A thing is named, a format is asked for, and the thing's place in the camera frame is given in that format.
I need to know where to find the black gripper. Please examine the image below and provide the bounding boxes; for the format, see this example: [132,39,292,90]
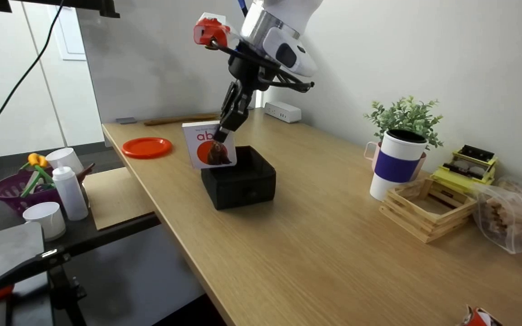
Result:
[212,48,277,144]

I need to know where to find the red and white card box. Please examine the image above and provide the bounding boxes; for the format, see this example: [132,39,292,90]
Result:
[181,119,239,170]

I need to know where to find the black fabric storage box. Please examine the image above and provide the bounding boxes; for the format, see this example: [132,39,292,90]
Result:
[199,144,277,211]

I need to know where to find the white power hub box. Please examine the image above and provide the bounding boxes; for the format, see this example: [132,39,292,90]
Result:
[263,99,302,124]

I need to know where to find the orange round plate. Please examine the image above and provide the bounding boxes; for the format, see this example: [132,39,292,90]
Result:
[119,135,176,161]

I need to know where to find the light wooden board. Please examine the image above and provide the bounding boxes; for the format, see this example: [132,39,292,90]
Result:
[79,166,157,231]

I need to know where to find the green plant in pink pot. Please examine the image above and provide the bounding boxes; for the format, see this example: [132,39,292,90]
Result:
[366,95,444,164]

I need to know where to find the white cup with purple sleeve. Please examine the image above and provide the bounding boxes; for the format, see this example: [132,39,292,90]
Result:
[368,128,427,202]

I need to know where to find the white mug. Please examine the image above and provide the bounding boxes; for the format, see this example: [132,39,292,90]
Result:
[45,146,87,177]

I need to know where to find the white squeeze bottle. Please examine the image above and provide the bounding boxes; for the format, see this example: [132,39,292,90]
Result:
[50,164,90,222]

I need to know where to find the yellow and green toy vegetable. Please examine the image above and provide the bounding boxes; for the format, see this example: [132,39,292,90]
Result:
[20,152,56,197]

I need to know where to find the stacked wooden slat trays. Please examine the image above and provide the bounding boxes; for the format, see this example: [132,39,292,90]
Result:
[377,175,478,246]

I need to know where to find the white upturned cup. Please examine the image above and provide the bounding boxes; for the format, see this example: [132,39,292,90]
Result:
[21,200,69,242]

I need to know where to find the purple plastic basket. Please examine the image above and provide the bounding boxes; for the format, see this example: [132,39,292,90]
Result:
[0,168,63,215]

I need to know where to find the yellow and black toy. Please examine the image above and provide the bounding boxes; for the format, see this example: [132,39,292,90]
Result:
[429,143,498,197]

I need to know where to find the grey flat pad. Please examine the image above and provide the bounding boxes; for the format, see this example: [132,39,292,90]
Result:
[0,220,49,291]

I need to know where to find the clear plastic snack bag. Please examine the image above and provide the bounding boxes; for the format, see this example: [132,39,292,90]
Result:
[471,179,522,255]

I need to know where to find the red snack packet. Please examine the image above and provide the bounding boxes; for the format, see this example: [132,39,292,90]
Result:
[460,304,504,326]

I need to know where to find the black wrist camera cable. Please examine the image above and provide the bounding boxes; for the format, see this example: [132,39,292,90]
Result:
[208,39,315,94]

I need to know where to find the black overhead mount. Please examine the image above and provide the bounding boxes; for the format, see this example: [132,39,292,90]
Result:
[0,0,121,18]

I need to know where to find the black hanging cable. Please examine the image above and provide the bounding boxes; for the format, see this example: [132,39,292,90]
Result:
[0,0,67,146]

